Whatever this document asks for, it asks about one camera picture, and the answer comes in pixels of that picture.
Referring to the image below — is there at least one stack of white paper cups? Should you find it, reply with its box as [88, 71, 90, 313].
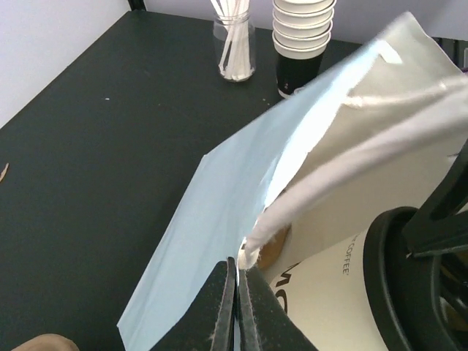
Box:
[272, 1, 336, 98]

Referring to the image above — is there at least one clear cup of stirrers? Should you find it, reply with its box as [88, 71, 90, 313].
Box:
[211, 0, 255, 83]

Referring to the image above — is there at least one light blue paper bag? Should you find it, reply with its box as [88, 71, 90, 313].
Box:
[118, 12, 467, 350]

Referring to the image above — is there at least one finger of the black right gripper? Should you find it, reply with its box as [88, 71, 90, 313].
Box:
[401, 145, 467, 257]

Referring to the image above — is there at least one single brown cup carrier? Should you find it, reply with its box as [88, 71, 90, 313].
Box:
[257, 225, 291, 271]

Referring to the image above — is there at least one white paper coffee cup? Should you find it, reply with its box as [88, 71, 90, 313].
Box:
[270, 232, 387, 351]

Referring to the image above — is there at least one small brown debris strip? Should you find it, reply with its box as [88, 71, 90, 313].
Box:
[0, 163, 10, 182]

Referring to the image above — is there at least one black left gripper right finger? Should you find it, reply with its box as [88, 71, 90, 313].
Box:
[238, 268, 316, 351]

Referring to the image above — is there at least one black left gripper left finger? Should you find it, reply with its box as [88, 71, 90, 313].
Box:
[152, 257, 236, 351]

